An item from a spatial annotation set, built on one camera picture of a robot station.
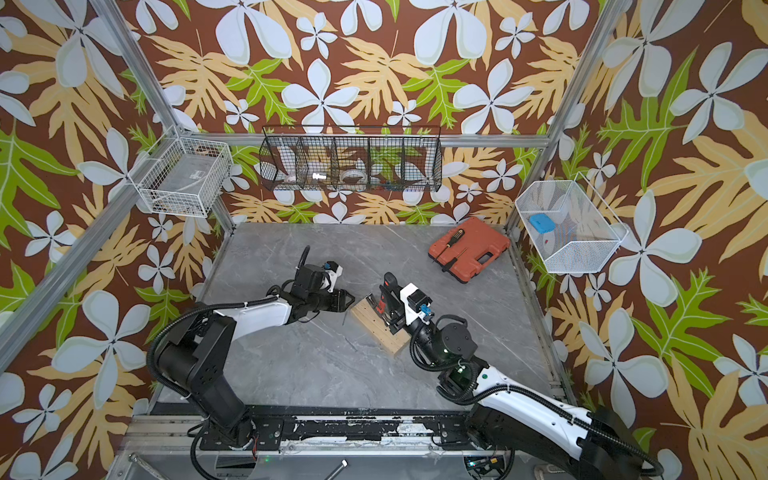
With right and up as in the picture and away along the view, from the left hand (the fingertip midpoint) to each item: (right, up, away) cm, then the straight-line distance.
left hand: (350, 293), depth 93 cm
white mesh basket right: (+64, +20, -10) cm, 67 cm away
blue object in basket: (+57, +21, -7) cm, 61 cm away
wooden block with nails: (+9, -10, -4) cm, 14 cm away
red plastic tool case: (+39, +14, +14) cm, 44 cm away
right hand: (+11, +6, -28) cm, 30 cm away
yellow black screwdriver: (+39, +21, +18) cm, 48 cm away
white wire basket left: (-48, +35, -7) cm, 60 cm away
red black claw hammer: (+10, -2, -14) cm, 17 cm away
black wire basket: (0, +44, +5) cm, 44 cm away
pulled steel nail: (-2, -9, +3) cm, 9 cm away
